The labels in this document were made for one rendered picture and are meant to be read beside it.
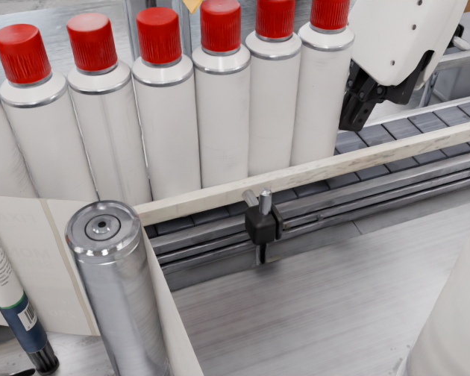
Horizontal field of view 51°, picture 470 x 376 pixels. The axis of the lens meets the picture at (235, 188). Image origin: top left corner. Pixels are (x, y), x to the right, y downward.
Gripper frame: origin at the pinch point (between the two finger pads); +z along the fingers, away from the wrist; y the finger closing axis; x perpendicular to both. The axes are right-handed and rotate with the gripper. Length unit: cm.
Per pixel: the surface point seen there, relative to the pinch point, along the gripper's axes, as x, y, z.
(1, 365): -33.7, 13.2, 19.0
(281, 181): -8.3, 4.1, 6.7
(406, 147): 5.6, 4.1, 1.3
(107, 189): -24.9, 1.6, 10.3
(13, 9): -17, -270, 106
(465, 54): 14.9, -3.3, -7.4
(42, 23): -25, -59, 21
